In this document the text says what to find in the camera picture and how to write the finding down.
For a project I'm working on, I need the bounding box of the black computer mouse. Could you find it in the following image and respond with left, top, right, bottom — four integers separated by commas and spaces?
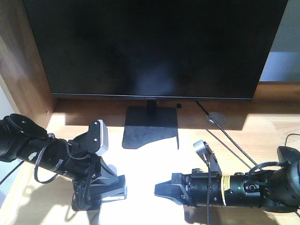
277, 146, 300, 164

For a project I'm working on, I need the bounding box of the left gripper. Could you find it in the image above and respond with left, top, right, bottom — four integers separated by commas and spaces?
63, 138, 127, 210

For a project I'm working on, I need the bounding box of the white paper sheet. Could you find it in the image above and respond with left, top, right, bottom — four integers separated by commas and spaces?
99, 135, 185, 225

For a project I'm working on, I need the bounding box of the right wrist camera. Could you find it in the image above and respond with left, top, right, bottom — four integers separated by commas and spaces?
193, 140, 222, 175

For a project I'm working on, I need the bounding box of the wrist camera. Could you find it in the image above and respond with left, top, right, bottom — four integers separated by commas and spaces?
193, 140, 222, 175
80, 120, 109, 156

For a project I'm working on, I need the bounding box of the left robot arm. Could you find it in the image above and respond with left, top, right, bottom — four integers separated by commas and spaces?
0, 113, 127, 211

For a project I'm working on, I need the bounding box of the wooden desk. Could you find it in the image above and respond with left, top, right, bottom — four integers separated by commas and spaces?
0, 0, 300, 225

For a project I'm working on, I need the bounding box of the black computer monitor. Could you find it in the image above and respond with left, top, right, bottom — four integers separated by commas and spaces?
24, 0, 288, 149

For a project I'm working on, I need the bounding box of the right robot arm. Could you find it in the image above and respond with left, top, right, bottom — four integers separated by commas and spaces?
154, 161, 300, 213

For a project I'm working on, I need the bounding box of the grey desk cable grommet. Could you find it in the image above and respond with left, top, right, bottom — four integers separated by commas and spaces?
205, 112, 226, 125

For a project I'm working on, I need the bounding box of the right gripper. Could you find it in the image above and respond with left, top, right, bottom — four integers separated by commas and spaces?
154, 169, 223, 207

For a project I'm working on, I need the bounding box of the black stapler with orange button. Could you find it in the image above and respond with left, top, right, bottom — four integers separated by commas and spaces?
71, 174, 128, 211

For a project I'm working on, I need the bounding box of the black monitor cable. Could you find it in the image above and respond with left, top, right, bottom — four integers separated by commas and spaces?
195, 100, 258, 166

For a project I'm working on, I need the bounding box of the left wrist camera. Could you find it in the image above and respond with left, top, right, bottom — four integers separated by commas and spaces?
80, 120, 109, 156

